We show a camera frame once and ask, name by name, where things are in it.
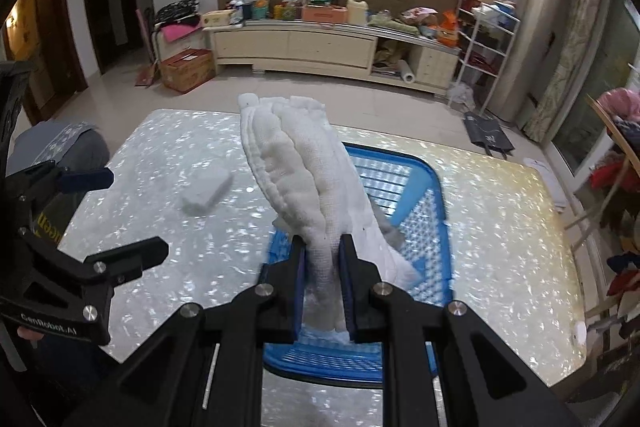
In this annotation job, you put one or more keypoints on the grey stained cloth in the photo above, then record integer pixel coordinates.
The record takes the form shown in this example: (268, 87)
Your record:
(390, 232)

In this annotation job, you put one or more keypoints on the black tote bag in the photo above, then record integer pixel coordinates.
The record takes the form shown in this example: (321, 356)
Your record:
(487, 134)

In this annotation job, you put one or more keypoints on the wooden side table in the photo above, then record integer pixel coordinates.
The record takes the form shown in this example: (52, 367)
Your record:
(607, 202)

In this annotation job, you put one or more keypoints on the glass sliding door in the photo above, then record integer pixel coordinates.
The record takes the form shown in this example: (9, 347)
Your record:
(600, 107)

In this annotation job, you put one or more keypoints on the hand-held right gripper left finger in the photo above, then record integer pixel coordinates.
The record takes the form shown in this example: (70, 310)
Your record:
(300, 279)

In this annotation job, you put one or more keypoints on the white plastic jerry can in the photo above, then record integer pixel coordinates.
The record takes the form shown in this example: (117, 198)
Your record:
(357, 12)

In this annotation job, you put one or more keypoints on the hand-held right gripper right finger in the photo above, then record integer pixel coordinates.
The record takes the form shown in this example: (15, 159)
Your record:
(347, 279)

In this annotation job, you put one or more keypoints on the chair with grey cover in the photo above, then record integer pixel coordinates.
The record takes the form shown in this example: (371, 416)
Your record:
(75, 147)

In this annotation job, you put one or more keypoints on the cream tissue box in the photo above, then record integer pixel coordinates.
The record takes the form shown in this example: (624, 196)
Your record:
(217, 18)

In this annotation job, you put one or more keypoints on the white bottle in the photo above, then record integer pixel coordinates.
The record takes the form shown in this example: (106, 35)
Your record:
(238, 9)

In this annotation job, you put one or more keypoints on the teal container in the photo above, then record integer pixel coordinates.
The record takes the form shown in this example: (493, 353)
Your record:
(260, 11)

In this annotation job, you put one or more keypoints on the brown cardboard box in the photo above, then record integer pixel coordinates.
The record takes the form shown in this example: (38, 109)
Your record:
(186, 71)

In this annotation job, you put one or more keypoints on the broom with dustpan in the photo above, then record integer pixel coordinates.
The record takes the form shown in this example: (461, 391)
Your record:
(147, 67)

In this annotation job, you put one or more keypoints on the white paper roll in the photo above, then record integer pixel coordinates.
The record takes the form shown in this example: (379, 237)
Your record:
(407, 72)

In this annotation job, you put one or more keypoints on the blue plastic basket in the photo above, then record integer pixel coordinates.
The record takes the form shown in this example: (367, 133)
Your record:
(415, 257)

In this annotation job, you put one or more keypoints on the green folded towel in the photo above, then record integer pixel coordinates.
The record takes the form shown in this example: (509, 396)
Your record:
(392, 25)

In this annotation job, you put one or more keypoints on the white plastic bag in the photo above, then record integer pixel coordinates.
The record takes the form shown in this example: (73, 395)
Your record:
(460, 96)

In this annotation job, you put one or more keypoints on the person's left hand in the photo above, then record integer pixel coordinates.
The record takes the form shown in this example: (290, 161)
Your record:
(29, 335)

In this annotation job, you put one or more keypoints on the white square cloth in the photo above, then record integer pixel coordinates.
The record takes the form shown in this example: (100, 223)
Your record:
(207, 193)

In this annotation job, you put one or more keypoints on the pink storage box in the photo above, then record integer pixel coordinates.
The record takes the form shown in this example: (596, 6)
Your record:
(324, 14)

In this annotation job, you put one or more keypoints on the cream television cabinet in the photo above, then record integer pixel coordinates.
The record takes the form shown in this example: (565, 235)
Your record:
(320, 49)

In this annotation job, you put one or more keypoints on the pink clothes pile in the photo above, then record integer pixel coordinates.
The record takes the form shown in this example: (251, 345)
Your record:
(622, 104)

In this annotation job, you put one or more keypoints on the pink cloth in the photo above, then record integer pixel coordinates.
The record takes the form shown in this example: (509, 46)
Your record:
(180, 29)

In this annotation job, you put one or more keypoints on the orange packet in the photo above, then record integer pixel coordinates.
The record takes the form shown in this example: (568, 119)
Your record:
(448, 27)

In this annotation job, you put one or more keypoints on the black dotted bag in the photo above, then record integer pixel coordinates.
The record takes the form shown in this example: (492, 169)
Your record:
(176, 12)

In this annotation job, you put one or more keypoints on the white metal rack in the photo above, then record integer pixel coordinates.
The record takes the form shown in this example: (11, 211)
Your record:
(487, 52)

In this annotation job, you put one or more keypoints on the standing air conditioner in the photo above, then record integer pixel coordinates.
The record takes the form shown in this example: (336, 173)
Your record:
(532, 22)

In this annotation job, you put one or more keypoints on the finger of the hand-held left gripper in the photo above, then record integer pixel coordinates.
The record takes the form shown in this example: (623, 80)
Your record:
(85, 181)
(135, 254)

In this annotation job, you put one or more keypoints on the floral printed bag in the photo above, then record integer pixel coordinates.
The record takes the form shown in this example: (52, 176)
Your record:
(421, 15)

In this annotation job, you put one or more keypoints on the white quilted pad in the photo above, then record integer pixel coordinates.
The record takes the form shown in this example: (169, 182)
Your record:
(300, 172)

